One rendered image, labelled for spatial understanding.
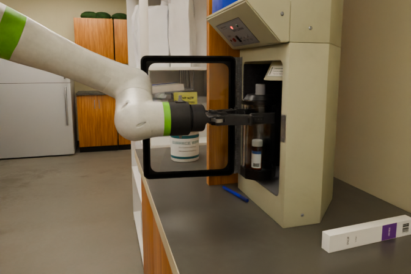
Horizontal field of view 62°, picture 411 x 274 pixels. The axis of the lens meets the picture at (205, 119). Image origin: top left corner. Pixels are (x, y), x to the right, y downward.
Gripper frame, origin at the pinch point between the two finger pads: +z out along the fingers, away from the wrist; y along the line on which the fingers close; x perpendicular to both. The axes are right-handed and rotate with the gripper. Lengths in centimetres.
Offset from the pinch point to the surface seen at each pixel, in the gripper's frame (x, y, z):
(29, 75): 0, 471, -159
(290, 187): 16.4, -15.1, 2.7
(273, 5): -27.8, -14.8, -3.8
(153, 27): -37, 126, -15
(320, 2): -29.3, -14.6, 8.8
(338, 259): 27.2, -31.3, 5.8
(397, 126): 4.0, -5.3, 43.9
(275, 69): -13.2, -3.0, 3.3
